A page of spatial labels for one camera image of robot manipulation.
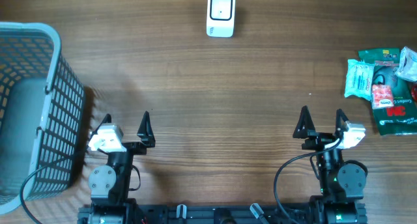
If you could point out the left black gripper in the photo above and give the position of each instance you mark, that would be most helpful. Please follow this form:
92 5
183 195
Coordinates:
146 136

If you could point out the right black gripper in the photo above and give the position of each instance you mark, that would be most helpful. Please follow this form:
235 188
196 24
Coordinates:
318 139

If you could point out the teal wet wipes pack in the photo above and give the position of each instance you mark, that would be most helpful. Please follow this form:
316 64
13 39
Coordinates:
359 79

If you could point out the red white small box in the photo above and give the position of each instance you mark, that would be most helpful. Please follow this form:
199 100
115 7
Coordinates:
382 96

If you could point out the green 3M cloth package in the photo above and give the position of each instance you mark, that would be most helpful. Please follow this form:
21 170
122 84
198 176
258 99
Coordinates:
400 119

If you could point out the white tissue pack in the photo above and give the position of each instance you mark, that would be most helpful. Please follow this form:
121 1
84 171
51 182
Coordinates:
407 65

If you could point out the green lid jar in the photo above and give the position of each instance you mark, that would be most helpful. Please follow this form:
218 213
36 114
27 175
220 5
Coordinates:
413 91

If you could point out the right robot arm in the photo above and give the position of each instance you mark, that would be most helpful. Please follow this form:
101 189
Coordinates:
342 182

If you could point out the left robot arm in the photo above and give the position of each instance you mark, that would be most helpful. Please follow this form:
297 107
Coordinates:
110 183

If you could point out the white barcode scanner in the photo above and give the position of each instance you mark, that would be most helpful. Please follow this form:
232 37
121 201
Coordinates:
220 18

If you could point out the grey mesh plastic basket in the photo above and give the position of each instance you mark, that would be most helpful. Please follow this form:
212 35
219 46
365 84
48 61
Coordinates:
42 103

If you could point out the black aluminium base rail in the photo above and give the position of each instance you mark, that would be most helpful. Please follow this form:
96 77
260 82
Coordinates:
157 213

